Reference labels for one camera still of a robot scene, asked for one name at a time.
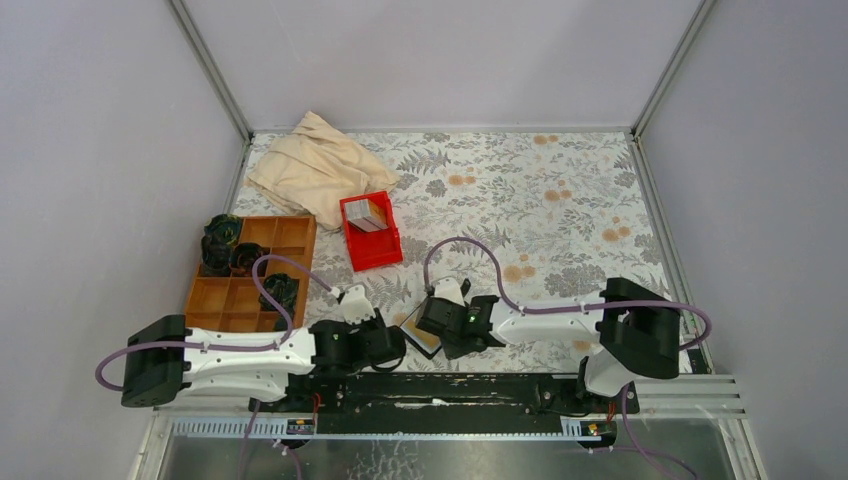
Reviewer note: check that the beige folded cloth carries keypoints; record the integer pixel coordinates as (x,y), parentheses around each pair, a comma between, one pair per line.
(316,166)

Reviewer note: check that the black leather card holder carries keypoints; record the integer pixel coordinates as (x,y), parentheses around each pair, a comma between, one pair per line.
(412,316)

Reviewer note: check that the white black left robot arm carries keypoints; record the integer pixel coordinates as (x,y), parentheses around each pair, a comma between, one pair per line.
(168,360)

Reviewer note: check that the floral patterned table mat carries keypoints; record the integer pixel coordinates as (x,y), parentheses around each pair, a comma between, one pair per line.
(551,216)

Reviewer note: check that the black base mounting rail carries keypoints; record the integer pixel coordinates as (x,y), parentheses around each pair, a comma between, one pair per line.
(430,403)

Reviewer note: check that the stack of credit cards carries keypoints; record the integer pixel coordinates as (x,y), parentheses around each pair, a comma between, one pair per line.
(365,215)

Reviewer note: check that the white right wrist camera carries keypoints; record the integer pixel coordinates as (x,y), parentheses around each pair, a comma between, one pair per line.
(450,289)

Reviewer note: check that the dark floral rolled cloth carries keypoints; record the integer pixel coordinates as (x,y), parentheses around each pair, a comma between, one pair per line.
(215,257)

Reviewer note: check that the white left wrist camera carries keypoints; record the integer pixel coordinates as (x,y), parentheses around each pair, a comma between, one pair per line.
(353,304)

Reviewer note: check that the dark green rolled cloth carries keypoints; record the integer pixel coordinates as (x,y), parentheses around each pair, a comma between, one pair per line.
(226,227)

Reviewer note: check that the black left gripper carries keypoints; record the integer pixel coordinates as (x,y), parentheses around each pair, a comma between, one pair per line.
(374,324)

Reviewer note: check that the orange credit card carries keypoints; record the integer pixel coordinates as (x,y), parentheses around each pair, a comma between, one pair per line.
(425,342)

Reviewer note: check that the red plastic bin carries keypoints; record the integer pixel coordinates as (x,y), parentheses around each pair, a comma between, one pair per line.
(371,233)

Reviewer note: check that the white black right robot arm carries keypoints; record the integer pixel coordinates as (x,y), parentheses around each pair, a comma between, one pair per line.
(636,332)

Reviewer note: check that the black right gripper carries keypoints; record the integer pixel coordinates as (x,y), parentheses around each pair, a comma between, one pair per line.
(453,352)

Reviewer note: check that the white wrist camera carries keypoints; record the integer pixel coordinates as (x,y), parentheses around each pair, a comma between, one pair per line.
(450,289)
(353,304)

